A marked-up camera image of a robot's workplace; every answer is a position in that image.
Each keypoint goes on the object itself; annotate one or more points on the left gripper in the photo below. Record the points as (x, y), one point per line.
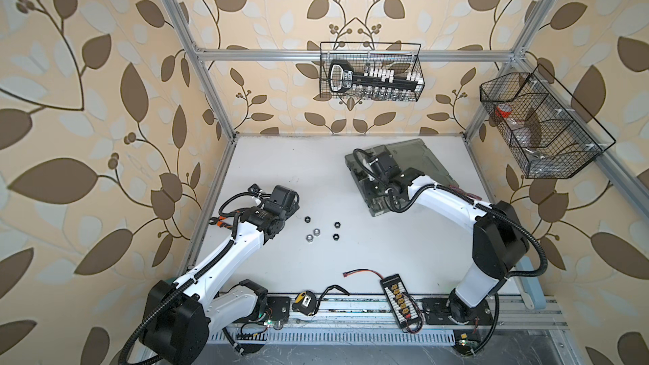
(294, 207)

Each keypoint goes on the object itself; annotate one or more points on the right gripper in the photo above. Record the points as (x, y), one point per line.
(368, 182)

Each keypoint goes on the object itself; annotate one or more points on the grey compartment organizer box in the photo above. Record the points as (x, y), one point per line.
(407, 154)

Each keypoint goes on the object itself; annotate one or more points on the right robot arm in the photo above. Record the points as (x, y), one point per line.
(502, 247)

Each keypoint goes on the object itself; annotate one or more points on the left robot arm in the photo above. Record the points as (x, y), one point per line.
(180, 316)

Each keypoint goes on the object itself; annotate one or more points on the pink candy bag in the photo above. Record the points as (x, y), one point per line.
(469, 193)

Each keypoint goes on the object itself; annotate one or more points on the yellow black tape measure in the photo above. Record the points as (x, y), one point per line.
(305, 303)

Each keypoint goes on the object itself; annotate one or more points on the socket set holder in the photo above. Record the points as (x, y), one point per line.
(342, 77)

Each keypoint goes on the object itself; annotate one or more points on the black charger board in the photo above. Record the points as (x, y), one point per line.
(402, 305)

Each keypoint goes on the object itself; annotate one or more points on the center wire basket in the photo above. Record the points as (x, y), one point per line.
(398, 56)

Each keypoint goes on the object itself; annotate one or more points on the wire basket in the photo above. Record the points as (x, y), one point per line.
(551, 133)
(398, 56)

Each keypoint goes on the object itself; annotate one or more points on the right wire basket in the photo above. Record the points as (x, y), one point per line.
(551, 133)

